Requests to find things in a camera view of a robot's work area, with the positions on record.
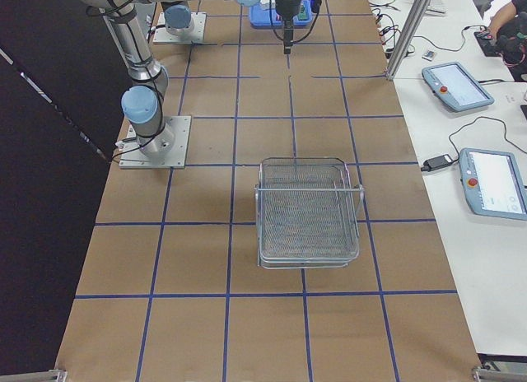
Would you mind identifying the far teach pendant tablet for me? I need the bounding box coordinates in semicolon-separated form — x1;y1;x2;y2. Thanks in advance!
421;62;495;112

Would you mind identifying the green terminal block component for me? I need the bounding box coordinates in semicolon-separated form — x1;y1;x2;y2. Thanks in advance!
295;0;312;25

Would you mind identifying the near teach pendant tablet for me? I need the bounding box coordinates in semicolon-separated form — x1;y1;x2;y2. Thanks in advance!
459;148;526;221

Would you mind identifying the black power adapter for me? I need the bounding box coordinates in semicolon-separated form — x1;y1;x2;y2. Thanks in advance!
421;154;454;172

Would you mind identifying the operator hand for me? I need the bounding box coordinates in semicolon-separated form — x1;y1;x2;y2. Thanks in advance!
487;18;503;39

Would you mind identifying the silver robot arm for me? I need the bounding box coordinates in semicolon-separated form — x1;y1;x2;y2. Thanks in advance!
79;0;260;160
161;1;194;35

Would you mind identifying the black joystick controller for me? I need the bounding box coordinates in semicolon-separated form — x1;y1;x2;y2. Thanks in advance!
473;30;511;57

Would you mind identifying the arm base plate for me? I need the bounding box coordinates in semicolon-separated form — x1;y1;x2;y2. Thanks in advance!
118;116;192;169
152;12;207;44

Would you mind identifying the silver wire mesh shelf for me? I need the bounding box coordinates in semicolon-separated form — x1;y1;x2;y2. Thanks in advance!
255;157;364;269

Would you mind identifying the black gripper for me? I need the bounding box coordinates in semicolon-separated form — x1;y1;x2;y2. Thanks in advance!
275;0;302;54

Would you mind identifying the teach pendant tablet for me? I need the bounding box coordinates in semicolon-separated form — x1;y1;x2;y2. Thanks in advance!
421;62;495;112
459;148;526;221

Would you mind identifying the white electrical component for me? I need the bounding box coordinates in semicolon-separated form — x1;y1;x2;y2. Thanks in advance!
259;0;276;11

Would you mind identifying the aluminium frame post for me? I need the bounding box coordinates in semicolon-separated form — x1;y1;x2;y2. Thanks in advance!
385;0;431;81

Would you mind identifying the blue plastic tray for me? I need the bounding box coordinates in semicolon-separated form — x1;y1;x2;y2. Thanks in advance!
248;4;314;29

